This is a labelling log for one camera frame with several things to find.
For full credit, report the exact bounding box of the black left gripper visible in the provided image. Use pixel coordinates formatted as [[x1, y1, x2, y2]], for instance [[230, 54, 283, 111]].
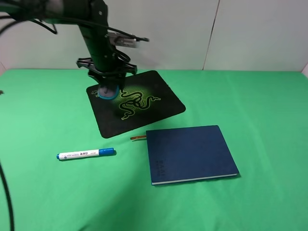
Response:
[[76, 58, 137, 90]]

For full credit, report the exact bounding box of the grey blue computer mouse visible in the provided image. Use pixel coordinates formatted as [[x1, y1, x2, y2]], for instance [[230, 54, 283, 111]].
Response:
[[97, 84, 120, 100]]

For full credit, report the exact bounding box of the white blue marker pen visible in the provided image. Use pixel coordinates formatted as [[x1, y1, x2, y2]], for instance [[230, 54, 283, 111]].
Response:
[[56, 148, 116, 161]]

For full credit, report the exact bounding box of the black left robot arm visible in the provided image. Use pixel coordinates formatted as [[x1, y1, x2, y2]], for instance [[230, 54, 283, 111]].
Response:
[[0, 0, 143, 90]]

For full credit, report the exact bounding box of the black green snake mouse pad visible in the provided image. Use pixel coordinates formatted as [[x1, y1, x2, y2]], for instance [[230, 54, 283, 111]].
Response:
[[86, 70, 186, 139]]

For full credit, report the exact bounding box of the brown notebook ribbon bookmark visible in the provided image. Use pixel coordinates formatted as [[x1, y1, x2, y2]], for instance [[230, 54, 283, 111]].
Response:
[[130, 135, 146, 141]]

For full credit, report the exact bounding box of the blue hardcover notebook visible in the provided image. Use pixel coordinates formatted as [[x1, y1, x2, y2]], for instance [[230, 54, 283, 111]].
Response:
[[146, 125, 239, 185]]

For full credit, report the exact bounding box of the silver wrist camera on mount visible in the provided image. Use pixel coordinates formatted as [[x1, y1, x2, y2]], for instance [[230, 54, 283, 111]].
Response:
[[108, 32, 150, 48]]

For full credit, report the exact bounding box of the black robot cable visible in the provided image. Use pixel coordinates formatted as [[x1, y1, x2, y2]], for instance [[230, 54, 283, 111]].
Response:
[[0, 158, 15, 231]]

